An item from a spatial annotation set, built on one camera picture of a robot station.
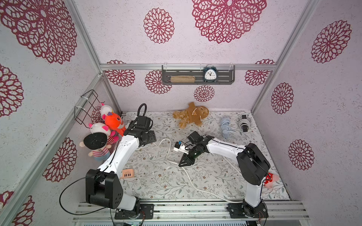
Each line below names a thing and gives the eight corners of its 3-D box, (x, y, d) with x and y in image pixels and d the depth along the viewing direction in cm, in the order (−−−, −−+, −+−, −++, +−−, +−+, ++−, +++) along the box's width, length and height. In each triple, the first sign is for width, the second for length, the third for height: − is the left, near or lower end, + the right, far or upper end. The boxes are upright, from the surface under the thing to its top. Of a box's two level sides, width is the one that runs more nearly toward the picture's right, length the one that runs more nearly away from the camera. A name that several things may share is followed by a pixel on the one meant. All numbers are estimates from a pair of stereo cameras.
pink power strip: (122, 178, 87) (120, 176, 84) (124, 171, 90) (122, 168, 87) (133, 178, 87) (132, 176, 84) (135, 171, 90) (133, 168, 87)
